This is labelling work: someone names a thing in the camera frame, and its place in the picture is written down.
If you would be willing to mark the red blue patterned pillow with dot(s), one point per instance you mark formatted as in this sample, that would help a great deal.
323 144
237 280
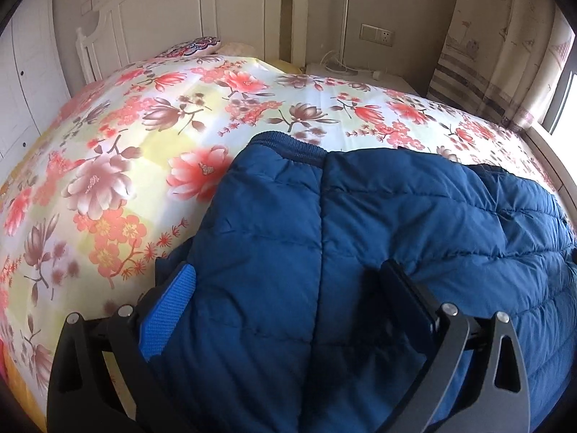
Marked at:
199 47

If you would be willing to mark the white bedside table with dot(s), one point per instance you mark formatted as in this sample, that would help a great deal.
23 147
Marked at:
379 79

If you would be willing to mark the white wardrobe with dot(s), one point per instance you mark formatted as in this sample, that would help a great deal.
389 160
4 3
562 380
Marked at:
33 88

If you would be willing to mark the floral bed sheet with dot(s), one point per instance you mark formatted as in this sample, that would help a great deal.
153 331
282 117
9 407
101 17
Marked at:
125 173

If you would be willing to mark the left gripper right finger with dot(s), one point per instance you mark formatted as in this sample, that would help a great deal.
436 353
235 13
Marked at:
474 378

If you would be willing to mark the pale pink pillow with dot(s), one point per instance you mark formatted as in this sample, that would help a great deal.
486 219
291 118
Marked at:
238 49

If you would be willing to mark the wall power socket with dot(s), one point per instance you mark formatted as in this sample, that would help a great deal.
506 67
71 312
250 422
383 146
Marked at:
377 35

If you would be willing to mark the dark window frame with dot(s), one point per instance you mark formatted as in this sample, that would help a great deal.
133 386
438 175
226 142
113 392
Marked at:
563 103

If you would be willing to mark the white wooden headboard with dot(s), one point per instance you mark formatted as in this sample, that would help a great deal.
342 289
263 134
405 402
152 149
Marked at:
130 31

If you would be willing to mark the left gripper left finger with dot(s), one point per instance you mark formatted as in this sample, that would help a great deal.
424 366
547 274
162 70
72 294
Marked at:
101 379

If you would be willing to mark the patterned beige curtain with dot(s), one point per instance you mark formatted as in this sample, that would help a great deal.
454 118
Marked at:
502 60

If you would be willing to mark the yellow mattress cover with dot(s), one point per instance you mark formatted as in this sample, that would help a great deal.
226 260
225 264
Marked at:
21 392

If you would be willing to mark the blue quilted down jacket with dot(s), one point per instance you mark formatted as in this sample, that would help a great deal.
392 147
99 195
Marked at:
290 325

